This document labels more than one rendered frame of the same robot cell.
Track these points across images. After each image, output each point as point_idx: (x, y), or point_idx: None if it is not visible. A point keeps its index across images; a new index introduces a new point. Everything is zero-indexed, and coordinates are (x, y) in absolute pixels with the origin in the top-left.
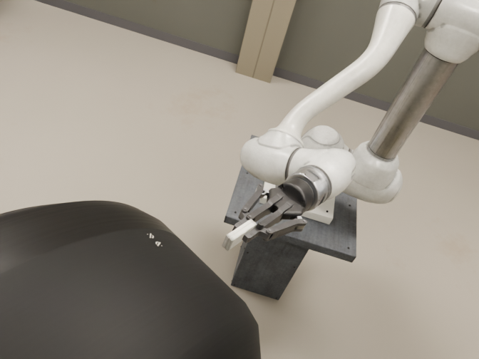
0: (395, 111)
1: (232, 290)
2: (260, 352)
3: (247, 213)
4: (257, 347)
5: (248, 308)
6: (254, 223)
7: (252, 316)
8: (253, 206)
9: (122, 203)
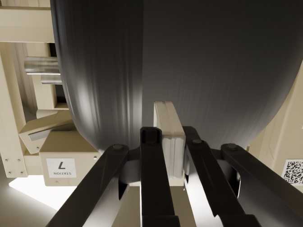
0: None
1: (218, 147)
2: (274, 113)
3: (132, 180)
4: (262, 130)
5: (241, 142)
6: (177, 177)
7: (246, 141)
8: (105, 207)
9: (102, 154)
